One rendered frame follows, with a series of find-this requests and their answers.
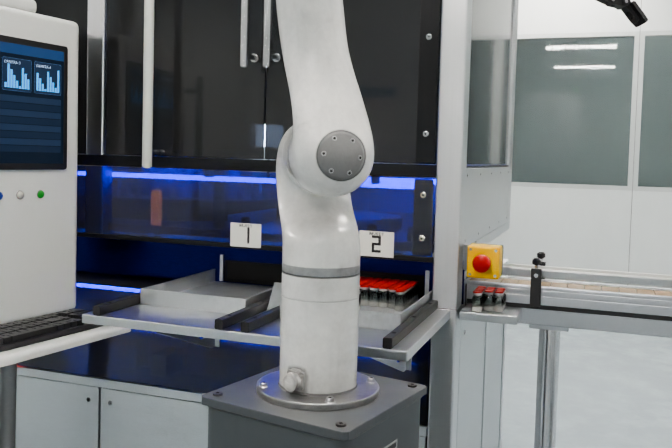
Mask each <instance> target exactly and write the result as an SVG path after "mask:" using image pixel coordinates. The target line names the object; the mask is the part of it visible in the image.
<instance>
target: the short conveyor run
mask: <svg viewBox="0 0 672 448"><path fill-rule="evenodd" d="M537 257H538V258H534V259H532V264H533V265H525V264H511V263H503V274H502V275H513V276H526V277H531V278H524V277H511V276H500V278H499V279H484V278H471V279H469V280H467V283H466V284H465V306H466V305H467V304H468V303H472V297H473V296H474V295H473V291H474V290H475V289H476V288H478V286H485V287H486V288H487V287H496V289H497V288H506V292H505V294H506V306H507V307H518V308H522V317H521V319H520V321H519V322H518V323H523V324H533V325H543V326H554V327H564V328H574V329H584V330H595V331H605V332H615V333H626V334H636V335H646V336H656V337H667V338H672V289H666V288H653V287H640V286H627V285H614V284H601V283H588V282H575V281H563V280H550V279H545V278H552V279H565V280H578V281H591V282H604V283H617V284H630V285H643V286H656V287H669V288H672V275H664V274H650V273H636V272H622V271H608V270H594V269H580V268H566V267H552V266H546V262H545V261H543V259H544V258H545V257H546V253H544V252H538V253H537Z"/></svg>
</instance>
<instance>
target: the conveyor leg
mask: <svg viewBox="0 0 672 448"><path fill-rule="evenodd" d="M529 328H535V329H539V339H538V363H537V387H536V410H535V434H534V448H555V445H556V422H557V400H558V377H559V354H560V331H565V332H568V331H569V328H564V327H554V326H543V325H533V324H529Z"/></svg>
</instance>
